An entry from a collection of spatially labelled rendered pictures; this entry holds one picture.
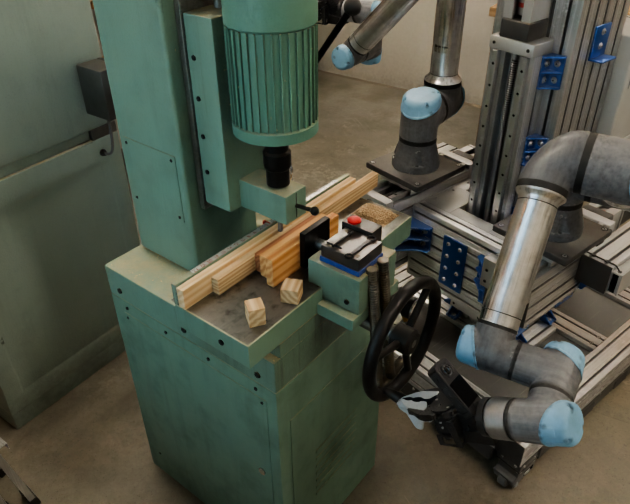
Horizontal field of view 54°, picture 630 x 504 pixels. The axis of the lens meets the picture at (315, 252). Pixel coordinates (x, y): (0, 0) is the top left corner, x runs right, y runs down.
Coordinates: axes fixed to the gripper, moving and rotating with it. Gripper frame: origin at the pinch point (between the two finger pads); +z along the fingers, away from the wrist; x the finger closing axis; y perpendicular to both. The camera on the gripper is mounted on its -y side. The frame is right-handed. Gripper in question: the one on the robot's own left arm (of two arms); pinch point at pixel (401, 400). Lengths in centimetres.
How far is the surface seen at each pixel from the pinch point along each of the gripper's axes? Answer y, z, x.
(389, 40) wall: -74, 199, 329
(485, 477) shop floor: 68, 30, 50
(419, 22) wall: -76, 171, 330
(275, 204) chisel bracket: -44.6, 18.3, 5.8
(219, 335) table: -27.3, 20.6, -19.2
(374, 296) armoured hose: -20.3, 2.9, 7.3
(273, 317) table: -25.7, 14.6, -9.9
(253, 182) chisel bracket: -50, 23, 7
